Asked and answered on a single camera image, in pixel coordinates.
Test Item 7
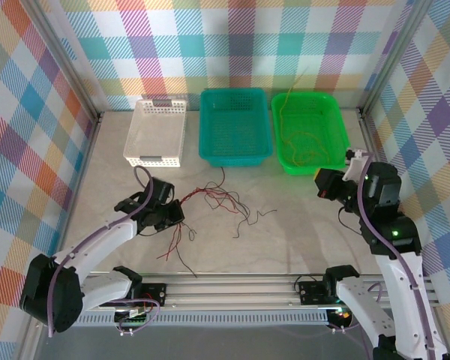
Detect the thin red cable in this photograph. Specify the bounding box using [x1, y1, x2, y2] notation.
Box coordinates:
[179, 167, 227, 203]
[156, 220, 185, 262]
[166, 189, 241, 262]

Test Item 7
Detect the thin black cable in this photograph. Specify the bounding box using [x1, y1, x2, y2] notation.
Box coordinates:
[232, 209, 278, 240]
[175, 224, 199, 279]

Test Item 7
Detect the pile of coloured wires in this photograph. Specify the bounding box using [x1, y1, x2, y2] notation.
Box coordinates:
[204, 181, 251, 226]

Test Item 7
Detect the green perforated plastic basket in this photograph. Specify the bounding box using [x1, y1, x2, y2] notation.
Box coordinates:
[271, 91, 352, 176]

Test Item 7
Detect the white perforated plastic basket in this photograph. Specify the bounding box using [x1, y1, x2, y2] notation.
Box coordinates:
[122, 97, 189, 169]

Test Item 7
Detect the teal perforated plastic basket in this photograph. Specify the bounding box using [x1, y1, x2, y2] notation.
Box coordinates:
[198, 88, 275, 169]

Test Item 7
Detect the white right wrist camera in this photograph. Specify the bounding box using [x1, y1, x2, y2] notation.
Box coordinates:
[344, 148, 373, 184]

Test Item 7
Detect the aluminium table side rail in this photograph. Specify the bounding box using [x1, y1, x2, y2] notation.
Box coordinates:
[358, 108, 416, 277]
[48, 111, 105, 281]

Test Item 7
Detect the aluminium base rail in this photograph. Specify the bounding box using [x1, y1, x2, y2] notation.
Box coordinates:
[25, 272, 440, 313]

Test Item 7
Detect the grey slotted cable duct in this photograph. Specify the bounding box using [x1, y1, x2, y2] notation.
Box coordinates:
[40, 313, 331, 328]

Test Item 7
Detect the aluminium frame post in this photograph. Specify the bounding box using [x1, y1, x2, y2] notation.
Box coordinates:
[359, 0, 436, 116]
[20, 0, 102, 123]

